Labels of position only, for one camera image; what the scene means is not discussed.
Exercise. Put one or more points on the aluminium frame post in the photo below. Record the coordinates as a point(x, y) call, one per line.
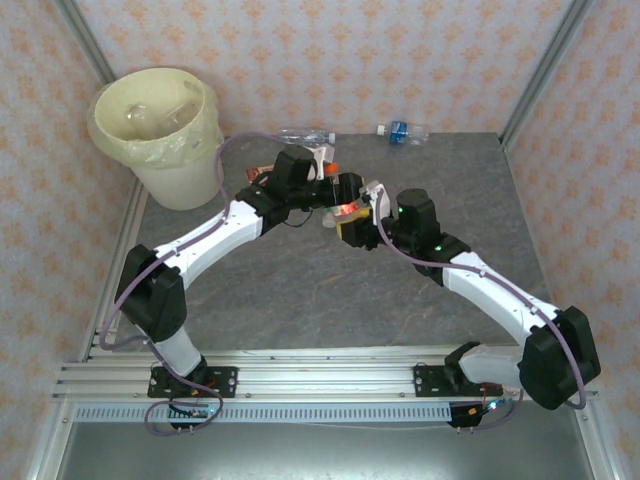
point(545, 70)
point(85, 40)
point(47, 445)
point(597, 450)

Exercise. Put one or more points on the small orange label bottle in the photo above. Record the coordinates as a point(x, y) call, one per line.
point(346, 207)

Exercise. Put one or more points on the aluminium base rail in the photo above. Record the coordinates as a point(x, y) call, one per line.
point(325, 380)

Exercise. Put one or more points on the clear bottle pale blue label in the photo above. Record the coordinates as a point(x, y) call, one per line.
point(300, 134)

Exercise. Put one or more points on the pale yellow bin liner bag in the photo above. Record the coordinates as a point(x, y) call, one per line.
point(165, 150)

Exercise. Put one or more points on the metal shelf sheet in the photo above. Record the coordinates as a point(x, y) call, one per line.
point(320, 455)

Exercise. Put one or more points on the clear ribbed bottle white cap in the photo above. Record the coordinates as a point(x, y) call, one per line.
point(180, 112)

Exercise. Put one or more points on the white ribbed plastic bin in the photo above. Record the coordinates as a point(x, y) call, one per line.
point(190, 185)

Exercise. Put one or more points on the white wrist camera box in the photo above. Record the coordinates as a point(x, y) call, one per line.
point(374, 192)
point(322, 155)

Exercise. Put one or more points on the small circuit board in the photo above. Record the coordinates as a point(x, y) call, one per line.
point(197, 411)
point(487, 406)

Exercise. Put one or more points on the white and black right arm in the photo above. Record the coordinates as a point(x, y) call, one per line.
point(490, 290)

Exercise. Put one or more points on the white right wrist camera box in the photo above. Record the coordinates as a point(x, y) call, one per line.
point(374, 192)

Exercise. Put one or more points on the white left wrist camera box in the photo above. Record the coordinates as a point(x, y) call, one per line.
point(322, 155)

